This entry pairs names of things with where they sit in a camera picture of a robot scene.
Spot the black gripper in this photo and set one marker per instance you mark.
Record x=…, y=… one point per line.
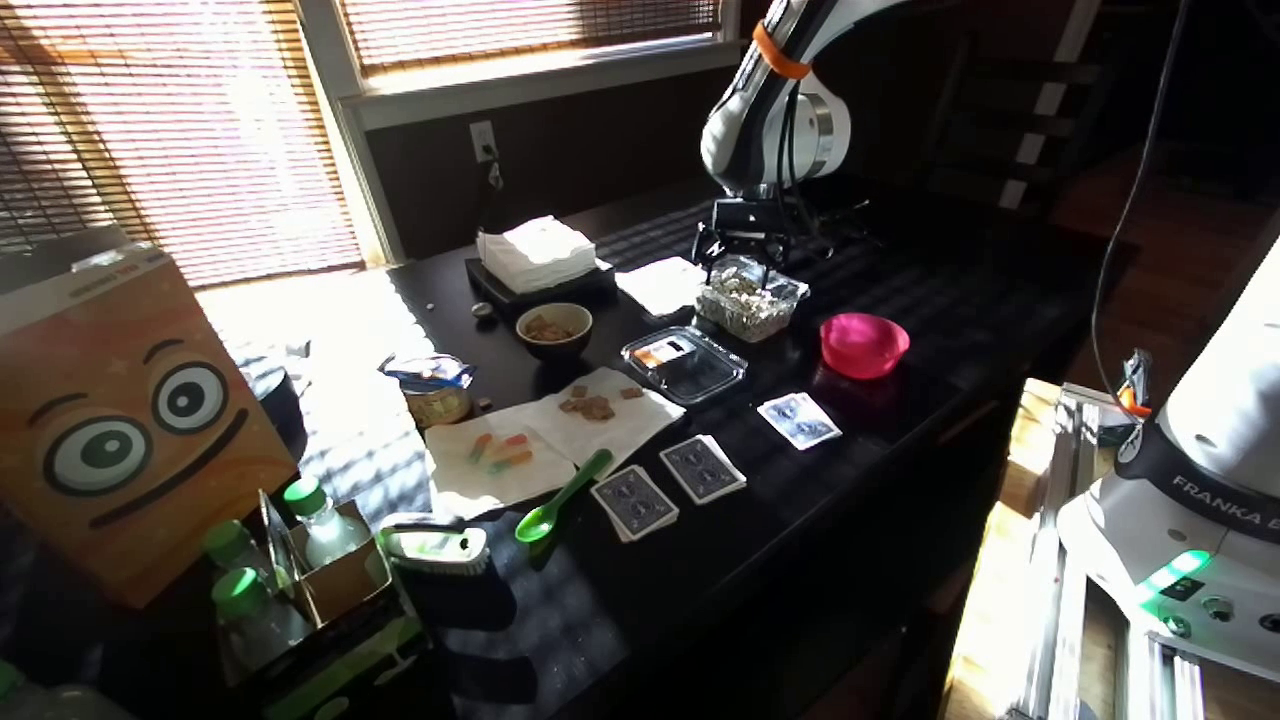
x=755, y=235

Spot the clear plastic seed container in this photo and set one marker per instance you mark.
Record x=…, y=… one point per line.
x=750, y=301

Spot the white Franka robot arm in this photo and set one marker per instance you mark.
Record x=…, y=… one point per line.
x=769, y=134

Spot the pink plastic bowl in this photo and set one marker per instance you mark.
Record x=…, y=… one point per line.
x=866, y=346

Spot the small dark snack bowl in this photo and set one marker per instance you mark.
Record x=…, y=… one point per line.
x=554, y=324

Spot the single flat white napkin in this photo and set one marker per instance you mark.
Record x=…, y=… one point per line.
x=663, y=285

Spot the white face-up playing card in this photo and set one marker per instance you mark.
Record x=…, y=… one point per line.
x=796, y=420

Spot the white square box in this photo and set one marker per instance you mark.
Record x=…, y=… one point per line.
x=538, y=251

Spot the brown snack pieces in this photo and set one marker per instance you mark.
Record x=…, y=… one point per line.
x=585, y=405

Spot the black tray under napkins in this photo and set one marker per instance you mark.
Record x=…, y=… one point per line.
x=496, y=301

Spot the white paper towel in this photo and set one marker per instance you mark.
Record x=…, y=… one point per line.
x=544, y=442

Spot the narrow wooden window blind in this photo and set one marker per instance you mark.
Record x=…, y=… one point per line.
x=535, y=27

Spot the orange snack pieces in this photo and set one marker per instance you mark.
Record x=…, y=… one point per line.
x=503, y=448

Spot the crumpled foil snack bag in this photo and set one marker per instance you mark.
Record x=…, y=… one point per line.
x=431, y=387

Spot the green plastic spoon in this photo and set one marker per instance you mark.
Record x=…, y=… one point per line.
x=541, y=523

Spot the white and green small packet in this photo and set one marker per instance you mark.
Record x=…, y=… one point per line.
x=439, y=548

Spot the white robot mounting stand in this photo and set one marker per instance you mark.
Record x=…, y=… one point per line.
x=1064, y=561

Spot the clear bottle with green cap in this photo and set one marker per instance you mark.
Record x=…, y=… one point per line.
x=225, y=538
x=241, y=603
x=320, y=541

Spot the green cardboard bottle carrier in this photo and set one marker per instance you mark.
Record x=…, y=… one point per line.
x=360, y=640

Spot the wide wooden window blind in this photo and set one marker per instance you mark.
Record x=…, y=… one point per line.
x=175, y=134

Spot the cardboard box with cartoon face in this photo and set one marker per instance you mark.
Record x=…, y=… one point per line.
x=125, y=425

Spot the white wall outlet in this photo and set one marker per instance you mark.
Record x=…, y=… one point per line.
x=481, y=141

